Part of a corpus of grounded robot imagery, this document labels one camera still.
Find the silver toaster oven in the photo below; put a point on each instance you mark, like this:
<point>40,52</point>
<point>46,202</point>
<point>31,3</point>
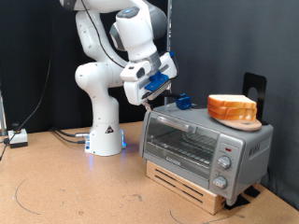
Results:
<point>187,119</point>

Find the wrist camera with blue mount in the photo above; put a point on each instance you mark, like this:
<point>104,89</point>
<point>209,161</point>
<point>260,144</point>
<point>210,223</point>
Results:
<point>157,80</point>

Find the white box with black button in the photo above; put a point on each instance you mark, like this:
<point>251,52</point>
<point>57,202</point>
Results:
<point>18,137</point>

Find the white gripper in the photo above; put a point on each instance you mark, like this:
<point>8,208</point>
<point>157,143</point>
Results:
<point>134,91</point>

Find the black tape patch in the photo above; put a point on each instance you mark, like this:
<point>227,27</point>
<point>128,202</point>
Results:
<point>253,191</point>
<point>236,202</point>

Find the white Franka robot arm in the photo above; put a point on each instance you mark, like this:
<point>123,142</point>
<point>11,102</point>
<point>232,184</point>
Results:
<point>102,140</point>

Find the thin metal bar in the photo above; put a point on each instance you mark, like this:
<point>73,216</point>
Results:
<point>2,115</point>

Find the gray backdrop curtain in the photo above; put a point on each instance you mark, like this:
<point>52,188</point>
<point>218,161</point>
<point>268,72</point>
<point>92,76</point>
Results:
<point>264,37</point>

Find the black metal bookend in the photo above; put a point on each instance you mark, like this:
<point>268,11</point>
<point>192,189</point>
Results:
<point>255,81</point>

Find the silver oven knob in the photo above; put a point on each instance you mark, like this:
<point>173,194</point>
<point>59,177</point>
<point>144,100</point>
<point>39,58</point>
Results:
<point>224,162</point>
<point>220,182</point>

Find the aluminium vertical frame pole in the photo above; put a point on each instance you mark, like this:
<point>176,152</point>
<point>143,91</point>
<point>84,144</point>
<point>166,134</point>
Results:
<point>170,40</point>

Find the black backdrop curtain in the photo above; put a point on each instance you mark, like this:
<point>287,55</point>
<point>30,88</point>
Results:
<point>25,46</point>

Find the slotted wooden block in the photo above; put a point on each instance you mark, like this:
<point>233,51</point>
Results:
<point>187,189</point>

